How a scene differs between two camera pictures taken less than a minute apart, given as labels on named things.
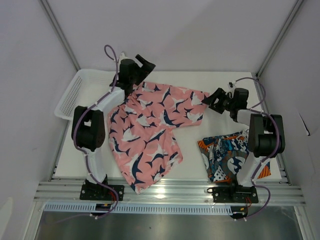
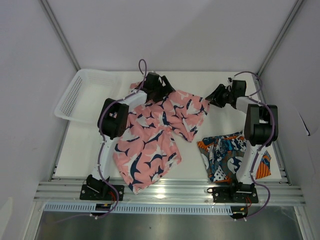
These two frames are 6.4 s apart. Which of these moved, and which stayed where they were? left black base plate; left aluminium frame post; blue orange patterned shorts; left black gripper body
Moved: left black gripper body
Stayed: blue orange patterned shorts; left black base plate; left aluminium frame post
